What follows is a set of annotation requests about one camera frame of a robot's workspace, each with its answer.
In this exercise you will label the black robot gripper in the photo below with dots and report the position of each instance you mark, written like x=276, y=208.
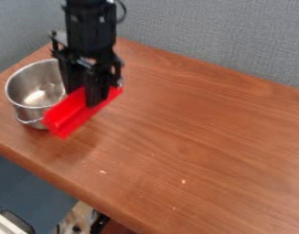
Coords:
x=87, y=39

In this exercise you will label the metal pot with handle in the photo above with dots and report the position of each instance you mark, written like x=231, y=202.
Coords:
x=33, y=89

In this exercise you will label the red plastic block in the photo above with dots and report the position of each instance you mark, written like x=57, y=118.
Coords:
x=69, y=113

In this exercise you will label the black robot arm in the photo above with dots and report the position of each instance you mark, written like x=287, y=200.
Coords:
x=116, y=62

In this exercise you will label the beige object under table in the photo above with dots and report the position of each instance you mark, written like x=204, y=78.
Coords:
x=81, y=220

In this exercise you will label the black chair frame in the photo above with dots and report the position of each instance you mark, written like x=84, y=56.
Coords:
x=17, y=221

